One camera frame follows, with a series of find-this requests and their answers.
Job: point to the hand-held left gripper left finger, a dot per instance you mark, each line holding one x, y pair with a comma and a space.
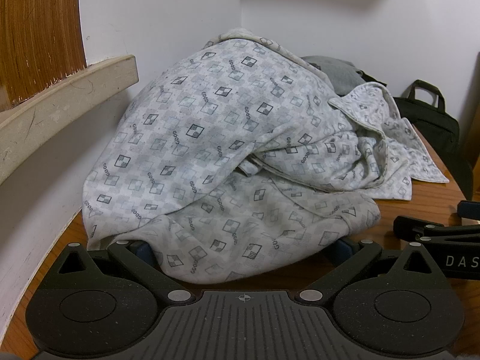
144, 254

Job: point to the beige window sill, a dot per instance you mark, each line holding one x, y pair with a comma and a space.
56, 108

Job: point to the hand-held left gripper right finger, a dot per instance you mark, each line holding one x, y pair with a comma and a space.
343, 250

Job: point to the wooden window frame post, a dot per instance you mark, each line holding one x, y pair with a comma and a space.
37, 26

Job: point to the white checker print shirt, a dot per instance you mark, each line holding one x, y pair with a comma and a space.
187, 138

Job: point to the grey printed t-shirt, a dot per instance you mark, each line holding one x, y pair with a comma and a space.
333, 73

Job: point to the black bag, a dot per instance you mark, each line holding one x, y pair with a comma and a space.
431, 120

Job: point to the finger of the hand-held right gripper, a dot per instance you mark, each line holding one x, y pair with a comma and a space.
470, 210
416, 228

